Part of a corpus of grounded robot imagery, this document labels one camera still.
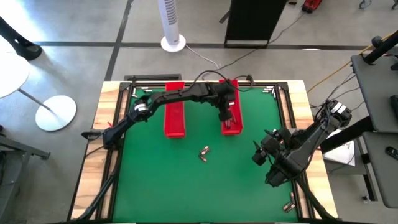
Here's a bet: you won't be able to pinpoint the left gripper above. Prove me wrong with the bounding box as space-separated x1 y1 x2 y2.
217 99 236 128

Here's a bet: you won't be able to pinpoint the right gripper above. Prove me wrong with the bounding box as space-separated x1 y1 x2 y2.
252 128 296 166

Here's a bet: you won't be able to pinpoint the red plastic bin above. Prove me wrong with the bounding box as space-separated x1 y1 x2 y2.
218 79 244 136
164 81 187 139

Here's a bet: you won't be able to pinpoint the green table mat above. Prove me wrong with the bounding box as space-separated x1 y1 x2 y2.
112 86 299 223

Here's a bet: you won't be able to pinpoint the white paper box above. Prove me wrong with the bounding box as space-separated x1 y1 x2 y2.
323 126 356 167

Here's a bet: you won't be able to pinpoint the black beam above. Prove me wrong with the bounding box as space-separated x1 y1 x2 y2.
320 116 374 154

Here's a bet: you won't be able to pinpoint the black flat bar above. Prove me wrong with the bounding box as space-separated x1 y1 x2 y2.
124 73 182 82

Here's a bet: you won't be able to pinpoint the black divider panel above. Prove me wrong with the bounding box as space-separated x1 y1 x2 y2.
224 0 289 48

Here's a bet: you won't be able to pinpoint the white tower fan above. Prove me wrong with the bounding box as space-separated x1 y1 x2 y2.
157 0 187 53

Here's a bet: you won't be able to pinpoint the grey desk top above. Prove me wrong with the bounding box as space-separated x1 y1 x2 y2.
351 46 398 133
362 132 398 209

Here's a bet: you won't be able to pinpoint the black remote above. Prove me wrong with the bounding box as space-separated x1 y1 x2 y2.
384 146 398 161

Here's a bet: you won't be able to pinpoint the black device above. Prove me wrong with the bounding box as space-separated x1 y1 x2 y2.
390 95 398 118

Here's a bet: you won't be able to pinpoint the red tool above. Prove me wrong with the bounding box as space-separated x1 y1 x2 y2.
302 0 323 14

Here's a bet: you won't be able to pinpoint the black stand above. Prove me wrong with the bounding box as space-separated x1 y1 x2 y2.
363 29 398 65

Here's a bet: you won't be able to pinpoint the grey metal furniture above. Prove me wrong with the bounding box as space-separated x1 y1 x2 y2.
0 135 51 224

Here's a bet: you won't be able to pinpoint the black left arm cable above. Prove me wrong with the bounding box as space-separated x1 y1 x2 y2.
192 70 249 93

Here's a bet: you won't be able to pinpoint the white fan cable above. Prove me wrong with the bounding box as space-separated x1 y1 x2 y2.
185 45 220 70

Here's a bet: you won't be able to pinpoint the yellow cable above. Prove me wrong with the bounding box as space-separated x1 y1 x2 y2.
307 30 398 94

